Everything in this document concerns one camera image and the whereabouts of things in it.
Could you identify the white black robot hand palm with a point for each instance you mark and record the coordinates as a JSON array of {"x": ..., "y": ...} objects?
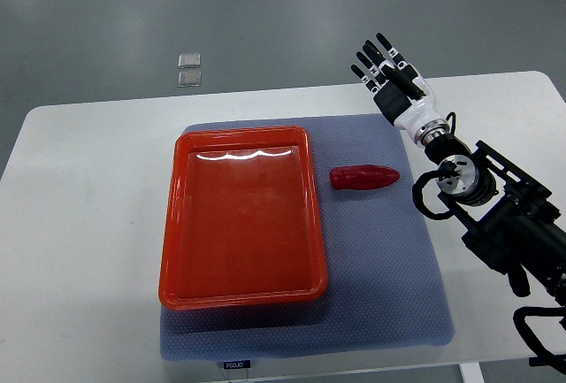
[{"x": 418, "y": 118}]

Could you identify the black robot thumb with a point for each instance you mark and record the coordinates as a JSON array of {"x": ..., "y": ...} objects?
[{"x": 404, "y": 84}]

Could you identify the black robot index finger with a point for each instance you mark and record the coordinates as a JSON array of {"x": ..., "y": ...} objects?
[{"x": 393, "y": 53}]

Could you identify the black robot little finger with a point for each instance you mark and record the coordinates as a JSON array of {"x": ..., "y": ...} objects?
[{"x": 368, "y": 82}]

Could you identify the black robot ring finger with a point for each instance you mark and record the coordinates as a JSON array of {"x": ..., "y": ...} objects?
[{"x": 372, "y": 68}]

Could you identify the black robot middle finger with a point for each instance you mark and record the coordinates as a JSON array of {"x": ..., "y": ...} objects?
[{"x": 377, "y": 58}]

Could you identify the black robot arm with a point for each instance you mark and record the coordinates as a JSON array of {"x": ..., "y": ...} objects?
[{"x": 509, "y": 221}]

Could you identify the red pepper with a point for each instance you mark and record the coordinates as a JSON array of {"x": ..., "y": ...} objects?
[{"x": 362, "y": 177}]

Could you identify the red plastic tray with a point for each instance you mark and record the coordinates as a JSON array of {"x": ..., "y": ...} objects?
[{"x": 243, "y": 226}]

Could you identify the blue-grey table mat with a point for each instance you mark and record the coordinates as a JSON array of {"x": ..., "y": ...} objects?
[{"x": 385, "y": 289}]

